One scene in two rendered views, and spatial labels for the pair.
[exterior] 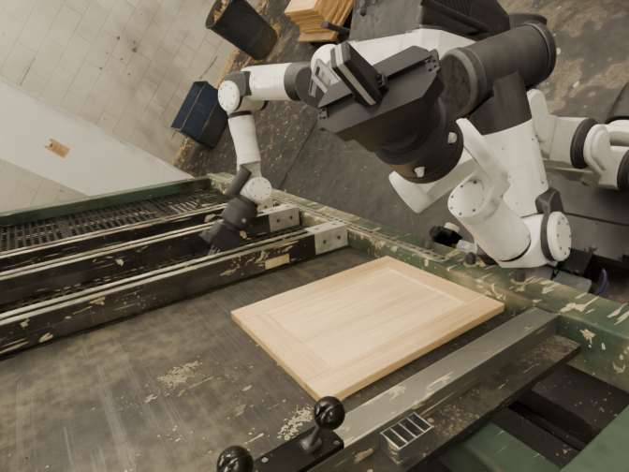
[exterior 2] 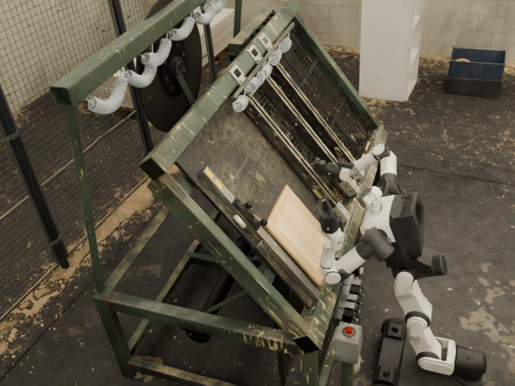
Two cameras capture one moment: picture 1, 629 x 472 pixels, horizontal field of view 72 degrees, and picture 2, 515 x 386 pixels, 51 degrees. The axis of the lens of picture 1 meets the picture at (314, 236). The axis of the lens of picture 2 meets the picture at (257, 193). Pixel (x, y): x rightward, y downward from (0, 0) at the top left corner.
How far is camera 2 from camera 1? 2.17 m
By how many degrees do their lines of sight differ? 20
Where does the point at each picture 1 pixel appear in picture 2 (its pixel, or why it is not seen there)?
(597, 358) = (306, 312)
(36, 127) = not seen: outside the picture
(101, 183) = (375, 23)
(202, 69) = not seen: outside the picture
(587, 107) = (492, 354)
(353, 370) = (277, 231)
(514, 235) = (325, 261)
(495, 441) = (270, 275)
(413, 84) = (326, 215)
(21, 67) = not seen: outside the picture
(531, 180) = (346, 265)
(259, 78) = (385, 161)
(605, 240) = (388, 358)
